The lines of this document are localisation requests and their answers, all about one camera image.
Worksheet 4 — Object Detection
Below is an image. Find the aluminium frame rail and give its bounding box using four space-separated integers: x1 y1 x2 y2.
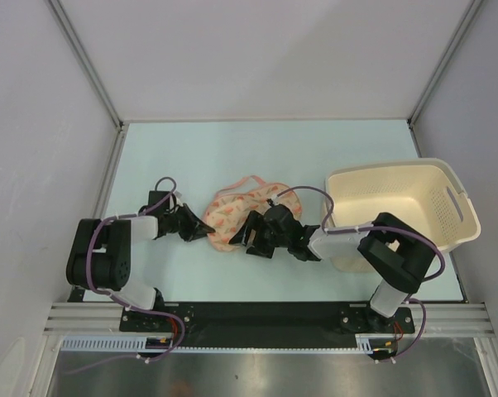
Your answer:
41 300 126 334

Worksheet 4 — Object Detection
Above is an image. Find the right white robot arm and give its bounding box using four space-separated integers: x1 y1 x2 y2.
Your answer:
228 204 441 332

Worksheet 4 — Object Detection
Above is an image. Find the pink floral laundry bag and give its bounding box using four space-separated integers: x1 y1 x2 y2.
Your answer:
203 175 303 252

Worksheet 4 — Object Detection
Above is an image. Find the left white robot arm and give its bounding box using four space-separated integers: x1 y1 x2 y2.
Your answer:
65 190 215 331

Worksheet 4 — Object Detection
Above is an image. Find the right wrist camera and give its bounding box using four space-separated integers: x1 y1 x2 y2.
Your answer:
266 194 280 207

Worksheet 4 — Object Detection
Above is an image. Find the cream plastic laundry basket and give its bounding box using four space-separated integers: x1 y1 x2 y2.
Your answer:
325 158 481 254

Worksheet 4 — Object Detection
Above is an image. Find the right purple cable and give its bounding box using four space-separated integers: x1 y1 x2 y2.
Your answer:
273 184 447 365

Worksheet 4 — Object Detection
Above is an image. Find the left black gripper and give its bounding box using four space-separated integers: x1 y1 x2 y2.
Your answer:
164 203 214 242

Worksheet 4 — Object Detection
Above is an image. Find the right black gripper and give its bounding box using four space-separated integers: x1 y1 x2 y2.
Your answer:
229 210 290 259

